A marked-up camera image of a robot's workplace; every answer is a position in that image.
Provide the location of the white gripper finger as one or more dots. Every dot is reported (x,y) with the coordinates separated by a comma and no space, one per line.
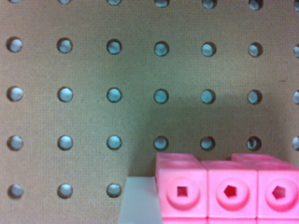
(140,203)

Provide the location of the pink block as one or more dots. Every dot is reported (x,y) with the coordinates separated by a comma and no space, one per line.
(247,189)

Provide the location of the brown pegboard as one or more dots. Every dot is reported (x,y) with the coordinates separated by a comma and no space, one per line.
(86,87)

